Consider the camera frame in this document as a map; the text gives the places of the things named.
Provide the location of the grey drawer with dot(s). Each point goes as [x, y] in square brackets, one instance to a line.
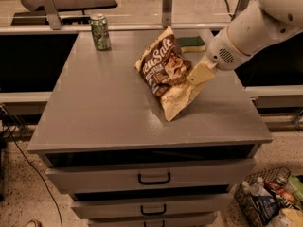
[93, 179]
[152, 207]
[193, 220]

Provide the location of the brown sea salt chip bag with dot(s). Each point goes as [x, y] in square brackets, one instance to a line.
[165, 70]

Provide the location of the blue snack bag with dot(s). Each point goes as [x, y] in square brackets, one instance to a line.
[267, 207]

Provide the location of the top grey drawer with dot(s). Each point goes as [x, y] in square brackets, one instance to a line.
[93, 179]

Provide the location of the left metal bracket post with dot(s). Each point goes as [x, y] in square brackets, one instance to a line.
[52, 15]

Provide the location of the red snack package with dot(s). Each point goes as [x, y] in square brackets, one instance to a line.
[280, 190]

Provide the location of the clear plastic water bottle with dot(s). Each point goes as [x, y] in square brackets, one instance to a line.
[257, 188]

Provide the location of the grey drawer cabinet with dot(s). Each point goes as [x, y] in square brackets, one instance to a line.
[102, 113]

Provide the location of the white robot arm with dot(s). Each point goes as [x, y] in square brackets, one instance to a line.
[261, 24]

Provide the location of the green and yellow sponge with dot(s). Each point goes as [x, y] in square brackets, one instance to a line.
[191, 44]

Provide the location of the middle grey drawer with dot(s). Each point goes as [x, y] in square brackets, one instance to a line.
[152, 207]

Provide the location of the bottom grey drawer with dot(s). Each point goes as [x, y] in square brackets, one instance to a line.
[193, 220]

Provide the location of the middle metal bracket post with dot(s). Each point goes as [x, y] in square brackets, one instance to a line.
[166, 12]

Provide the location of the wire mesh basket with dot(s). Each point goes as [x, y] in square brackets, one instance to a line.
[244, 198]

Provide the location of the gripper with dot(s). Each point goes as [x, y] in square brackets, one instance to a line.
[222, 51]

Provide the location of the green soda can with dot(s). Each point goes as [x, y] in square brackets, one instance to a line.
[100, 32]

